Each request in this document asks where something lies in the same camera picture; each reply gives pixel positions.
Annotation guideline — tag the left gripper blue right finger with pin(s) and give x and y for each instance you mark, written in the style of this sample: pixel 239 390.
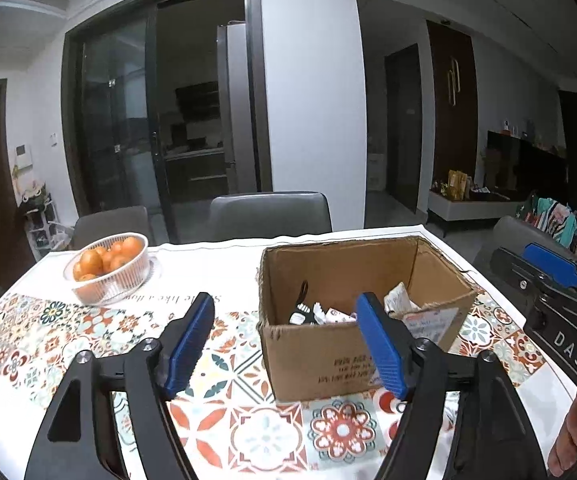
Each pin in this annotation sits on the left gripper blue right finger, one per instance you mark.
pixel 390 346

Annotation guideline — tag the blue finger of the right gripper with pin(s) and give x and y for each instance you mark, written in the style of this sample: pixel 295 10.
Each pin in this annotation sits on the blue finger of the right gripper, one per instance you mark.
pixel 563 271
pixel 518 267

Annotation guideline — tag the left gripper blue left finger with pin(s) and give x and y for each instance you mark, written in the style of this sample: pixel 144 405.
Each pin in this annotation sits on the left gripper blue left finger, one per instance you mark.
pixel 181 345

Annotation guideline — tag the pink tissue pack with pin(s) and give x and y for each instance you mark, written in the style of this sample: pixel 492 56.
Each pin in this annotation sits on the pink tissue pack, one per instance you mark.
pixel 397 302

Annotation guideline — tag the black white patterned pouch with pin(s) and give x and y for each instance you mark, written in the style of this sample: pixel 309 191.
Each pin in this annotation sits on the black white patterned pouch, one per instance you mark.
pixel 302 314

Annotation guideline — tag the right hand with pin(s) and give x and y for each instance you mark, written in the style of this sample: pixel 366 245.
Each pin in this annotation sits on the right hand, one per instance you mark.
pixel 563 454

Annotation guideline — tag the colourful clothes pile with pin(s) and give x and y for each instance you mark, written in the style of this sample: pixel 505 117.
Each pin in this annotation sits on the colourful clothes pile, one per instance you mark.
pixel 551 217

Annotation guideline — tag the grey chair right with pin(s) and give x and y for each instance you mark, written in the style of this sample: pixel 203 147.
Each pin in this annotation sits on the grey chair right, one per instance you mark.
pixel 515 235

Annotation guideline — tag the patterned table runner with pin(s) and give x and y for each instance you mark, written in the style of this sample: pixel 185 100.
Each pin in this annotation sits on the patterned table runner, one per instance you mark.
pixel 227 419

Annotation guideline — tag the cardboard box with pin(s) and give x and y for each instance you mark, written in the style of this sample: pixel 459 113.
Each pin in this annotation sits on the cardboard box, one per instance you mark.
pixel 314 297

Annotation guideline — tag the white fruit basket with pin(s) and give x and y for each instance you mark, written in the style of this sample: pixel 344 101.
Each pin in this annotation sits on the white fruit basket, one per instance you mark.
pixel 108 269

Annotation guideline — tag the dark tv cabinet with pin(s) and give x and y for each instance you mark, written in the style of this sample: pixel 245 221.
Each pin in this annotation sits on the dark tv cabinet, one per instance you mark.
pixel 517 169

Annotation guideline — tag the low white cabinet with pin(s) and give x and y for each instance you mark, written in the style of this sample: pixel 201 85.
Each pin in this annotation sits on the low white cabinet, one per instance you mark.
pixel 449 215

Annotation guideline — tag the grey chair far left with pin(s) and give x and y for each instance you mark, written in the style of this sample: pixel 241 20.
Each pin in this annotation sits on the grey chair far left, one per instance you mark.
pixel 92 227

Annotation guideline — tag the grey chair behind box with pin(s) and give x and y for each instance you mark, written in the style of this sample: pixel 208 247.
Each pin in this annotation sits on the grey chair behind box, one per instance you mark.
pixel 268 215

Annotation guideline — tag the white shoe rack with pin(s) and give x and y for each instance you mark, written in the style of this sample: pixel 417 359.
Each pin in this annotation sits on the white shoe rack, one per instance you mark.
pixel 44 232

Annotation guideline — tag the black sliding glass door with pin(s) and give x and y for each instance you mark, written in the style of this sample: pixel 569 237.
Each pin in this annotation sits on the black sliding glass door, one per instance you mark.
pixel 164 108

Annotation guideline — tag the wall intercom panel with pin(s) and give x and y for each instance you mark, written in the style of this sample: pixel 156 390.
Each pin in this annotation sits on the wall intercom panel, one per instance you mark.
pixel 23 156

